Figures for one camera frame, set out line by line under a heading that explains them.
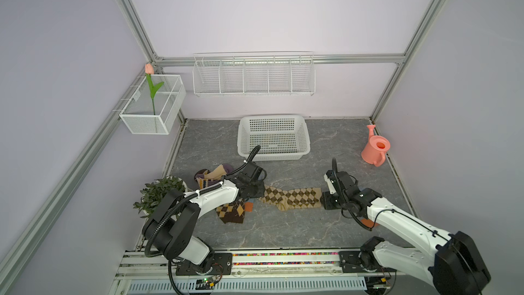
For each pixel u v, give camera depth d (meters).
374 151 0.94
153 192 0.71
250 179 0.70
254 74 0.99
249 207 0.87
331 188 0.76
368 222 0.59
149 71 0.85
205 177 0.93
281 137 1.12
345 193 0.64
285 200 0.87
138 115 0.71
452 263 0.39
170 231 0.43
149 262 0.76
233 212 0.85
